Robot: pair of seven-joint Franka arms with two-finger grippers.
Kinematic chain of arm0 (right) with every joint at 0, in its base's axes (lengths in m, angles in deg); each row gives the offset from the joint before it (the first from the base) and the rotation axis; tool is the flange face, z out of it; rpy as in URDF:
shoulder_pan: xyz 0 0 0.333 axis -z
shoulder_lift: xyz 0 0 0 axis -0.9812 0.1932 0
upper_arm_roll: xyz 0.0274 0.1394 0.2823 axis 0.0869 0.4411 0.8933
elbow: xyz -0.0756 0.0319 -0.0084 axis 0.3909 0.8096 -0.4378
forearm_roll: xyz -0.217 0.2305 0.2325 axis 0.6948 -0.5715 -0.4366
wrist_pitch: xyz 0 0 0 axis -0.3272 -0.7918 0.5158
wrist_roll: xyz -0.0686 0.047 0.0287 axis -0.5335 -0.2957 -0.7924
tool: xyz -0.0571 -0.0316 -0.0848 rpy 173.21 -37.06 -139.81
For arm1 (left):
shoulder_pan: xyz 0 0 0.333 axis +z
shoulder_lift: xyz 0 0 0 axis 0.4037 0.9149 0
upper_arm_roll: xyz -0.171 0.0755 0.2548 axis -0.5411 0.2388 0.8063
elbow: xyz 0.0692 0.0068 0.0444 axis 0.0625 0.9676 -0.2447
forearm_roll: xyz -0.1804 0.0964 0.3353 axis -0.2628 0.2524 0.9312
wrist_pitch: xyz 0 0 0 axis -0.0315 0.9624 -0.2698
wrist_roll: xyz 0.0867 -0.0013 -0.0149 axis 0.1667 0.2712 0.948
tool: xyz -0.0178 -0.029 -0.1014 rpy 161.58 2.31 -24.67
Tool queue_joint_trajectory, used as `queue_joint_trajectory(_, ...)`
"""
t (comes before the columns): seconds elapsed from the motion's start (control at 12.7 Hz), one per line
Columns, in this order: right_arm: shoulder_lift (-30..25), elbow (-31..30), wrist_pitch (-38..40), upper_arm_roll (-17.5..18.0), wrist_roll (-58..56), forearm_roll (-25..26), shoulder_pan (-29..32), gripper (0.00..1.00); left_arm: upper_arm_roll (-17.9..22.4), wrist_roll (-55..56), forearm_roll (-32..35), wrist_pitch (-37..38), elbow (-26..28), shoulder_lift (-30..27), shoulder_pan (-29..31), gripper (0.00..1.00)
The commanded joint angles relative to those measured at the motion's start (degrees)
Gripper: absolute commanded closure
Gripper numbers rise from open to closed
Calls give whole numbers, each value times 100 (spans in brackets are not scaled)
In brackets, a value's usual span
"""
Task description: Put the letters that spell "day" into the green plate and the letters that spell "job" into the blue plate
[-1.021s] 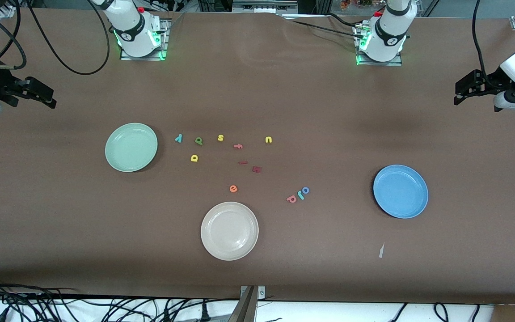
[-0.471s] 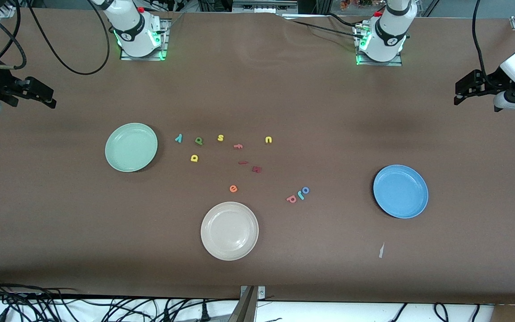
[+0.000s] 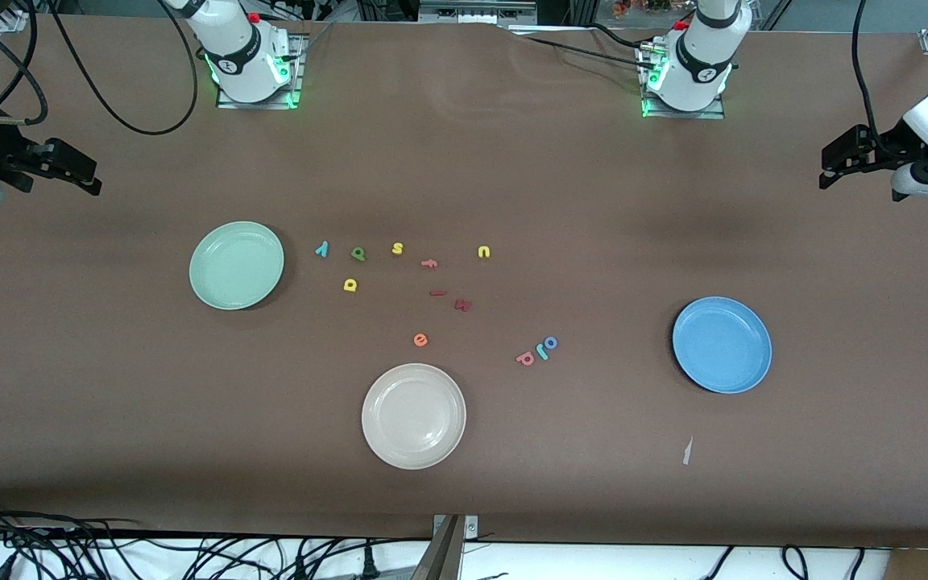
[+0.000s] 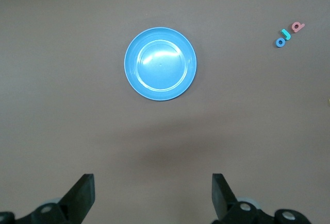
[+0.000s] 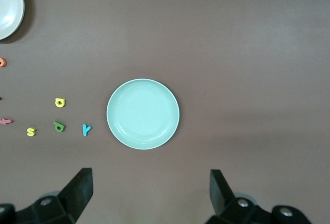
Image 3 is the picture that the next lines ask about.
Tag pale green plate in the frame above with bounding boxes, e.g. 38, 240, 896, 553
189, 221, 285, 312

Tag blue plate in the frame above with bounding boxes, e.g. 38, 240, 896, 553
672, 296, 773, 395

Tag colourful small objects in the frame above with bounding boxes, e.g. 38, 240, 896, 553
613, 0, 674, 19

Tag brown table cover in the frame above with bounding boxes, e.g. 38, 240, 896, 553
0, 14, 928, 553

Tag beige plate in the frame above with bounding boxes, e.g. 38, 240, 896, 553
361, 363, 467, 470

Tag aluminium arm base plate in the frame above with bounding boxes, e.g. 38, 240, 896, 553
217, 32, 305, 110
637, 44, 727, 120

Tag black base cable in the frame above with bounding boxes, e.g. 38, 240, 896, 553
512, 32, 658, 73

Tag tangled black cables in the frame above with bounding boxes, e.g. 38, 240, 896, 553
0, 495, 433, 580

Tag grey metal frame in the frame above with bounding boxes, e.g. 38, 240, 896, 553
418, 0, 539, 25

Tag small metal bracket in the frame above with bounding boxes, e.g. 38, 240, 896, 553
434, 516, 479, 542

